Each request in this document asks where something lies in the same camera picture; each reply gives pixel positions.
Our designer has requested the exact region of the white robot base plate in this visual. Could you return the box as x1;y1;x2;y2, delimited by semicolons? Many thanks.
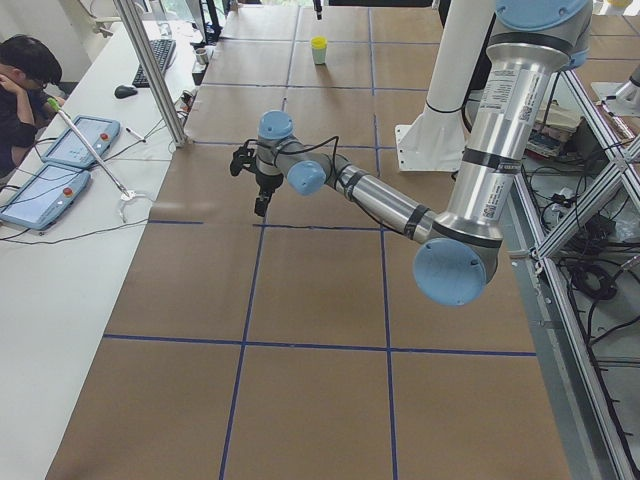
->
395;0;496;172

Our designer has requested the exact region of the seated person black shirt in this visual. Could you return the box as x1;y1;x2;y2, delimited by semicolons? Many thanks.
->
1;34;62;178

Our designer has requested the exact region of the stack of books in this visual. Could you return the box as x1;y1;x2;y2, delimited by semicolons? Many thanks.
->
526;100;583;158

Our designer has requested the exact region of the lower blue teach pendant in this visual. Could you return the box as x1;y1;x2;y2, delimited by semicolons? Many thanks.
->
1;163;91;231

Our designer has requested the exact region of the yellow plastic cup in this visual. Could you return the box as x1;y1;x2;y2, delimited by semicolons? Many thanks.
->
310;36;328;50

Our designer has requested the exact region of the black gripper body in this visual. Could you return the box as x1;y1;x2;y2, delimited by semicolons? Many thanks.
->
256;172;283;199

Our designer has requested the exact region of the black keyboard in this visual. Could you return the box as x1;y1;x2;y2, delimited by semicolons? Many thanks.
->
131;38;176;88

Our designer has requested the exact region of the black computer mouse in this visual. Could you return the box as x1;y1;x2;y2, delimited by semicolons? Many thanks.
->
114;85;138;99

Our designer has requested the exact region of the upper blue teach pendant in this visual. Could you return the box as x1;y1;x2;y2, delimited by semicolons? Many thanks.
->
39;114;122;170

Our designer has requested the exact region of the metal cup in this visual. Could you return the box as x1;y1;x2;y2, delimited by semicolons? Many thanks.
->
194;47;209;66

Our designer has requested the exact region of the black camera cable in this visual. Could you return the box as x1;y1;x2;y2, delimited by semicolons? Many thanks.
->
249;135;342;176

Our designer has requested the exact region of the blue teach pendant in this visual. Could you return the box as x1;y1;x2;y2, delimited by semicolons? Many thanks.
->
1;163;91;231
39;114;122;170

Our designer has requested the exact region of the green plastic cup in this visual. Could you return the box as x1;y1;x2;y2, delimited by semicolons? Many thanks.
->
311;47;327;65

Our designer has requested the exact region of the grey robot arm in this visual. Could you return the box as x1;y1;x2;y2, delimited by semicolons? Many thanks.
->
231;1;593;306

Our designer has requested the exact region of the aluminium frame post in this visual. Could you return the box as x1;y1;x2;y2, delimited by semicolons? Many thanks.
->
114;0;187;148

